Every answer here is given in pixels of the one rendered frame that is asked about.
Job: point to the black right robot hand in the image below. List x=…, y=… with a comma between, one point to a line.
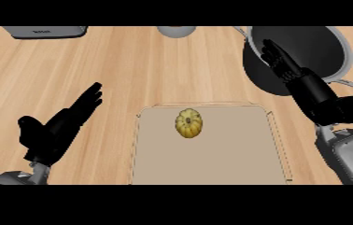
x=307, y=88

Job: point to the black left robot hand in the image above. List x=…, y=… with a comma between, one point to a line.
x=53, y=132

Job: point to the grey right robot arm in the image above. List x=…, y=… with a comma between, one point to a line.
x=335, y=153

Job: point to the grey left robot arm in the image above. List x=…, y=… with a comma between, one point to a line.
x=25, y=174

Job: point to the yellow squash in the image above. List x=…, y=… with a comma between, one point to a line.
x=189, y=123

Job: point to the beige tray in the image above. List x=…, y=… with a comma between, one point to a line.
x=209, y=147

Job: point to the grey appliance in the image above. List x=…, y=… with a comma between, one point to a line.
x=45, y=31

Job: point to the grey round object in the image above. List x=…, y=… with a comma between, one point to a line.
x=175, y=31

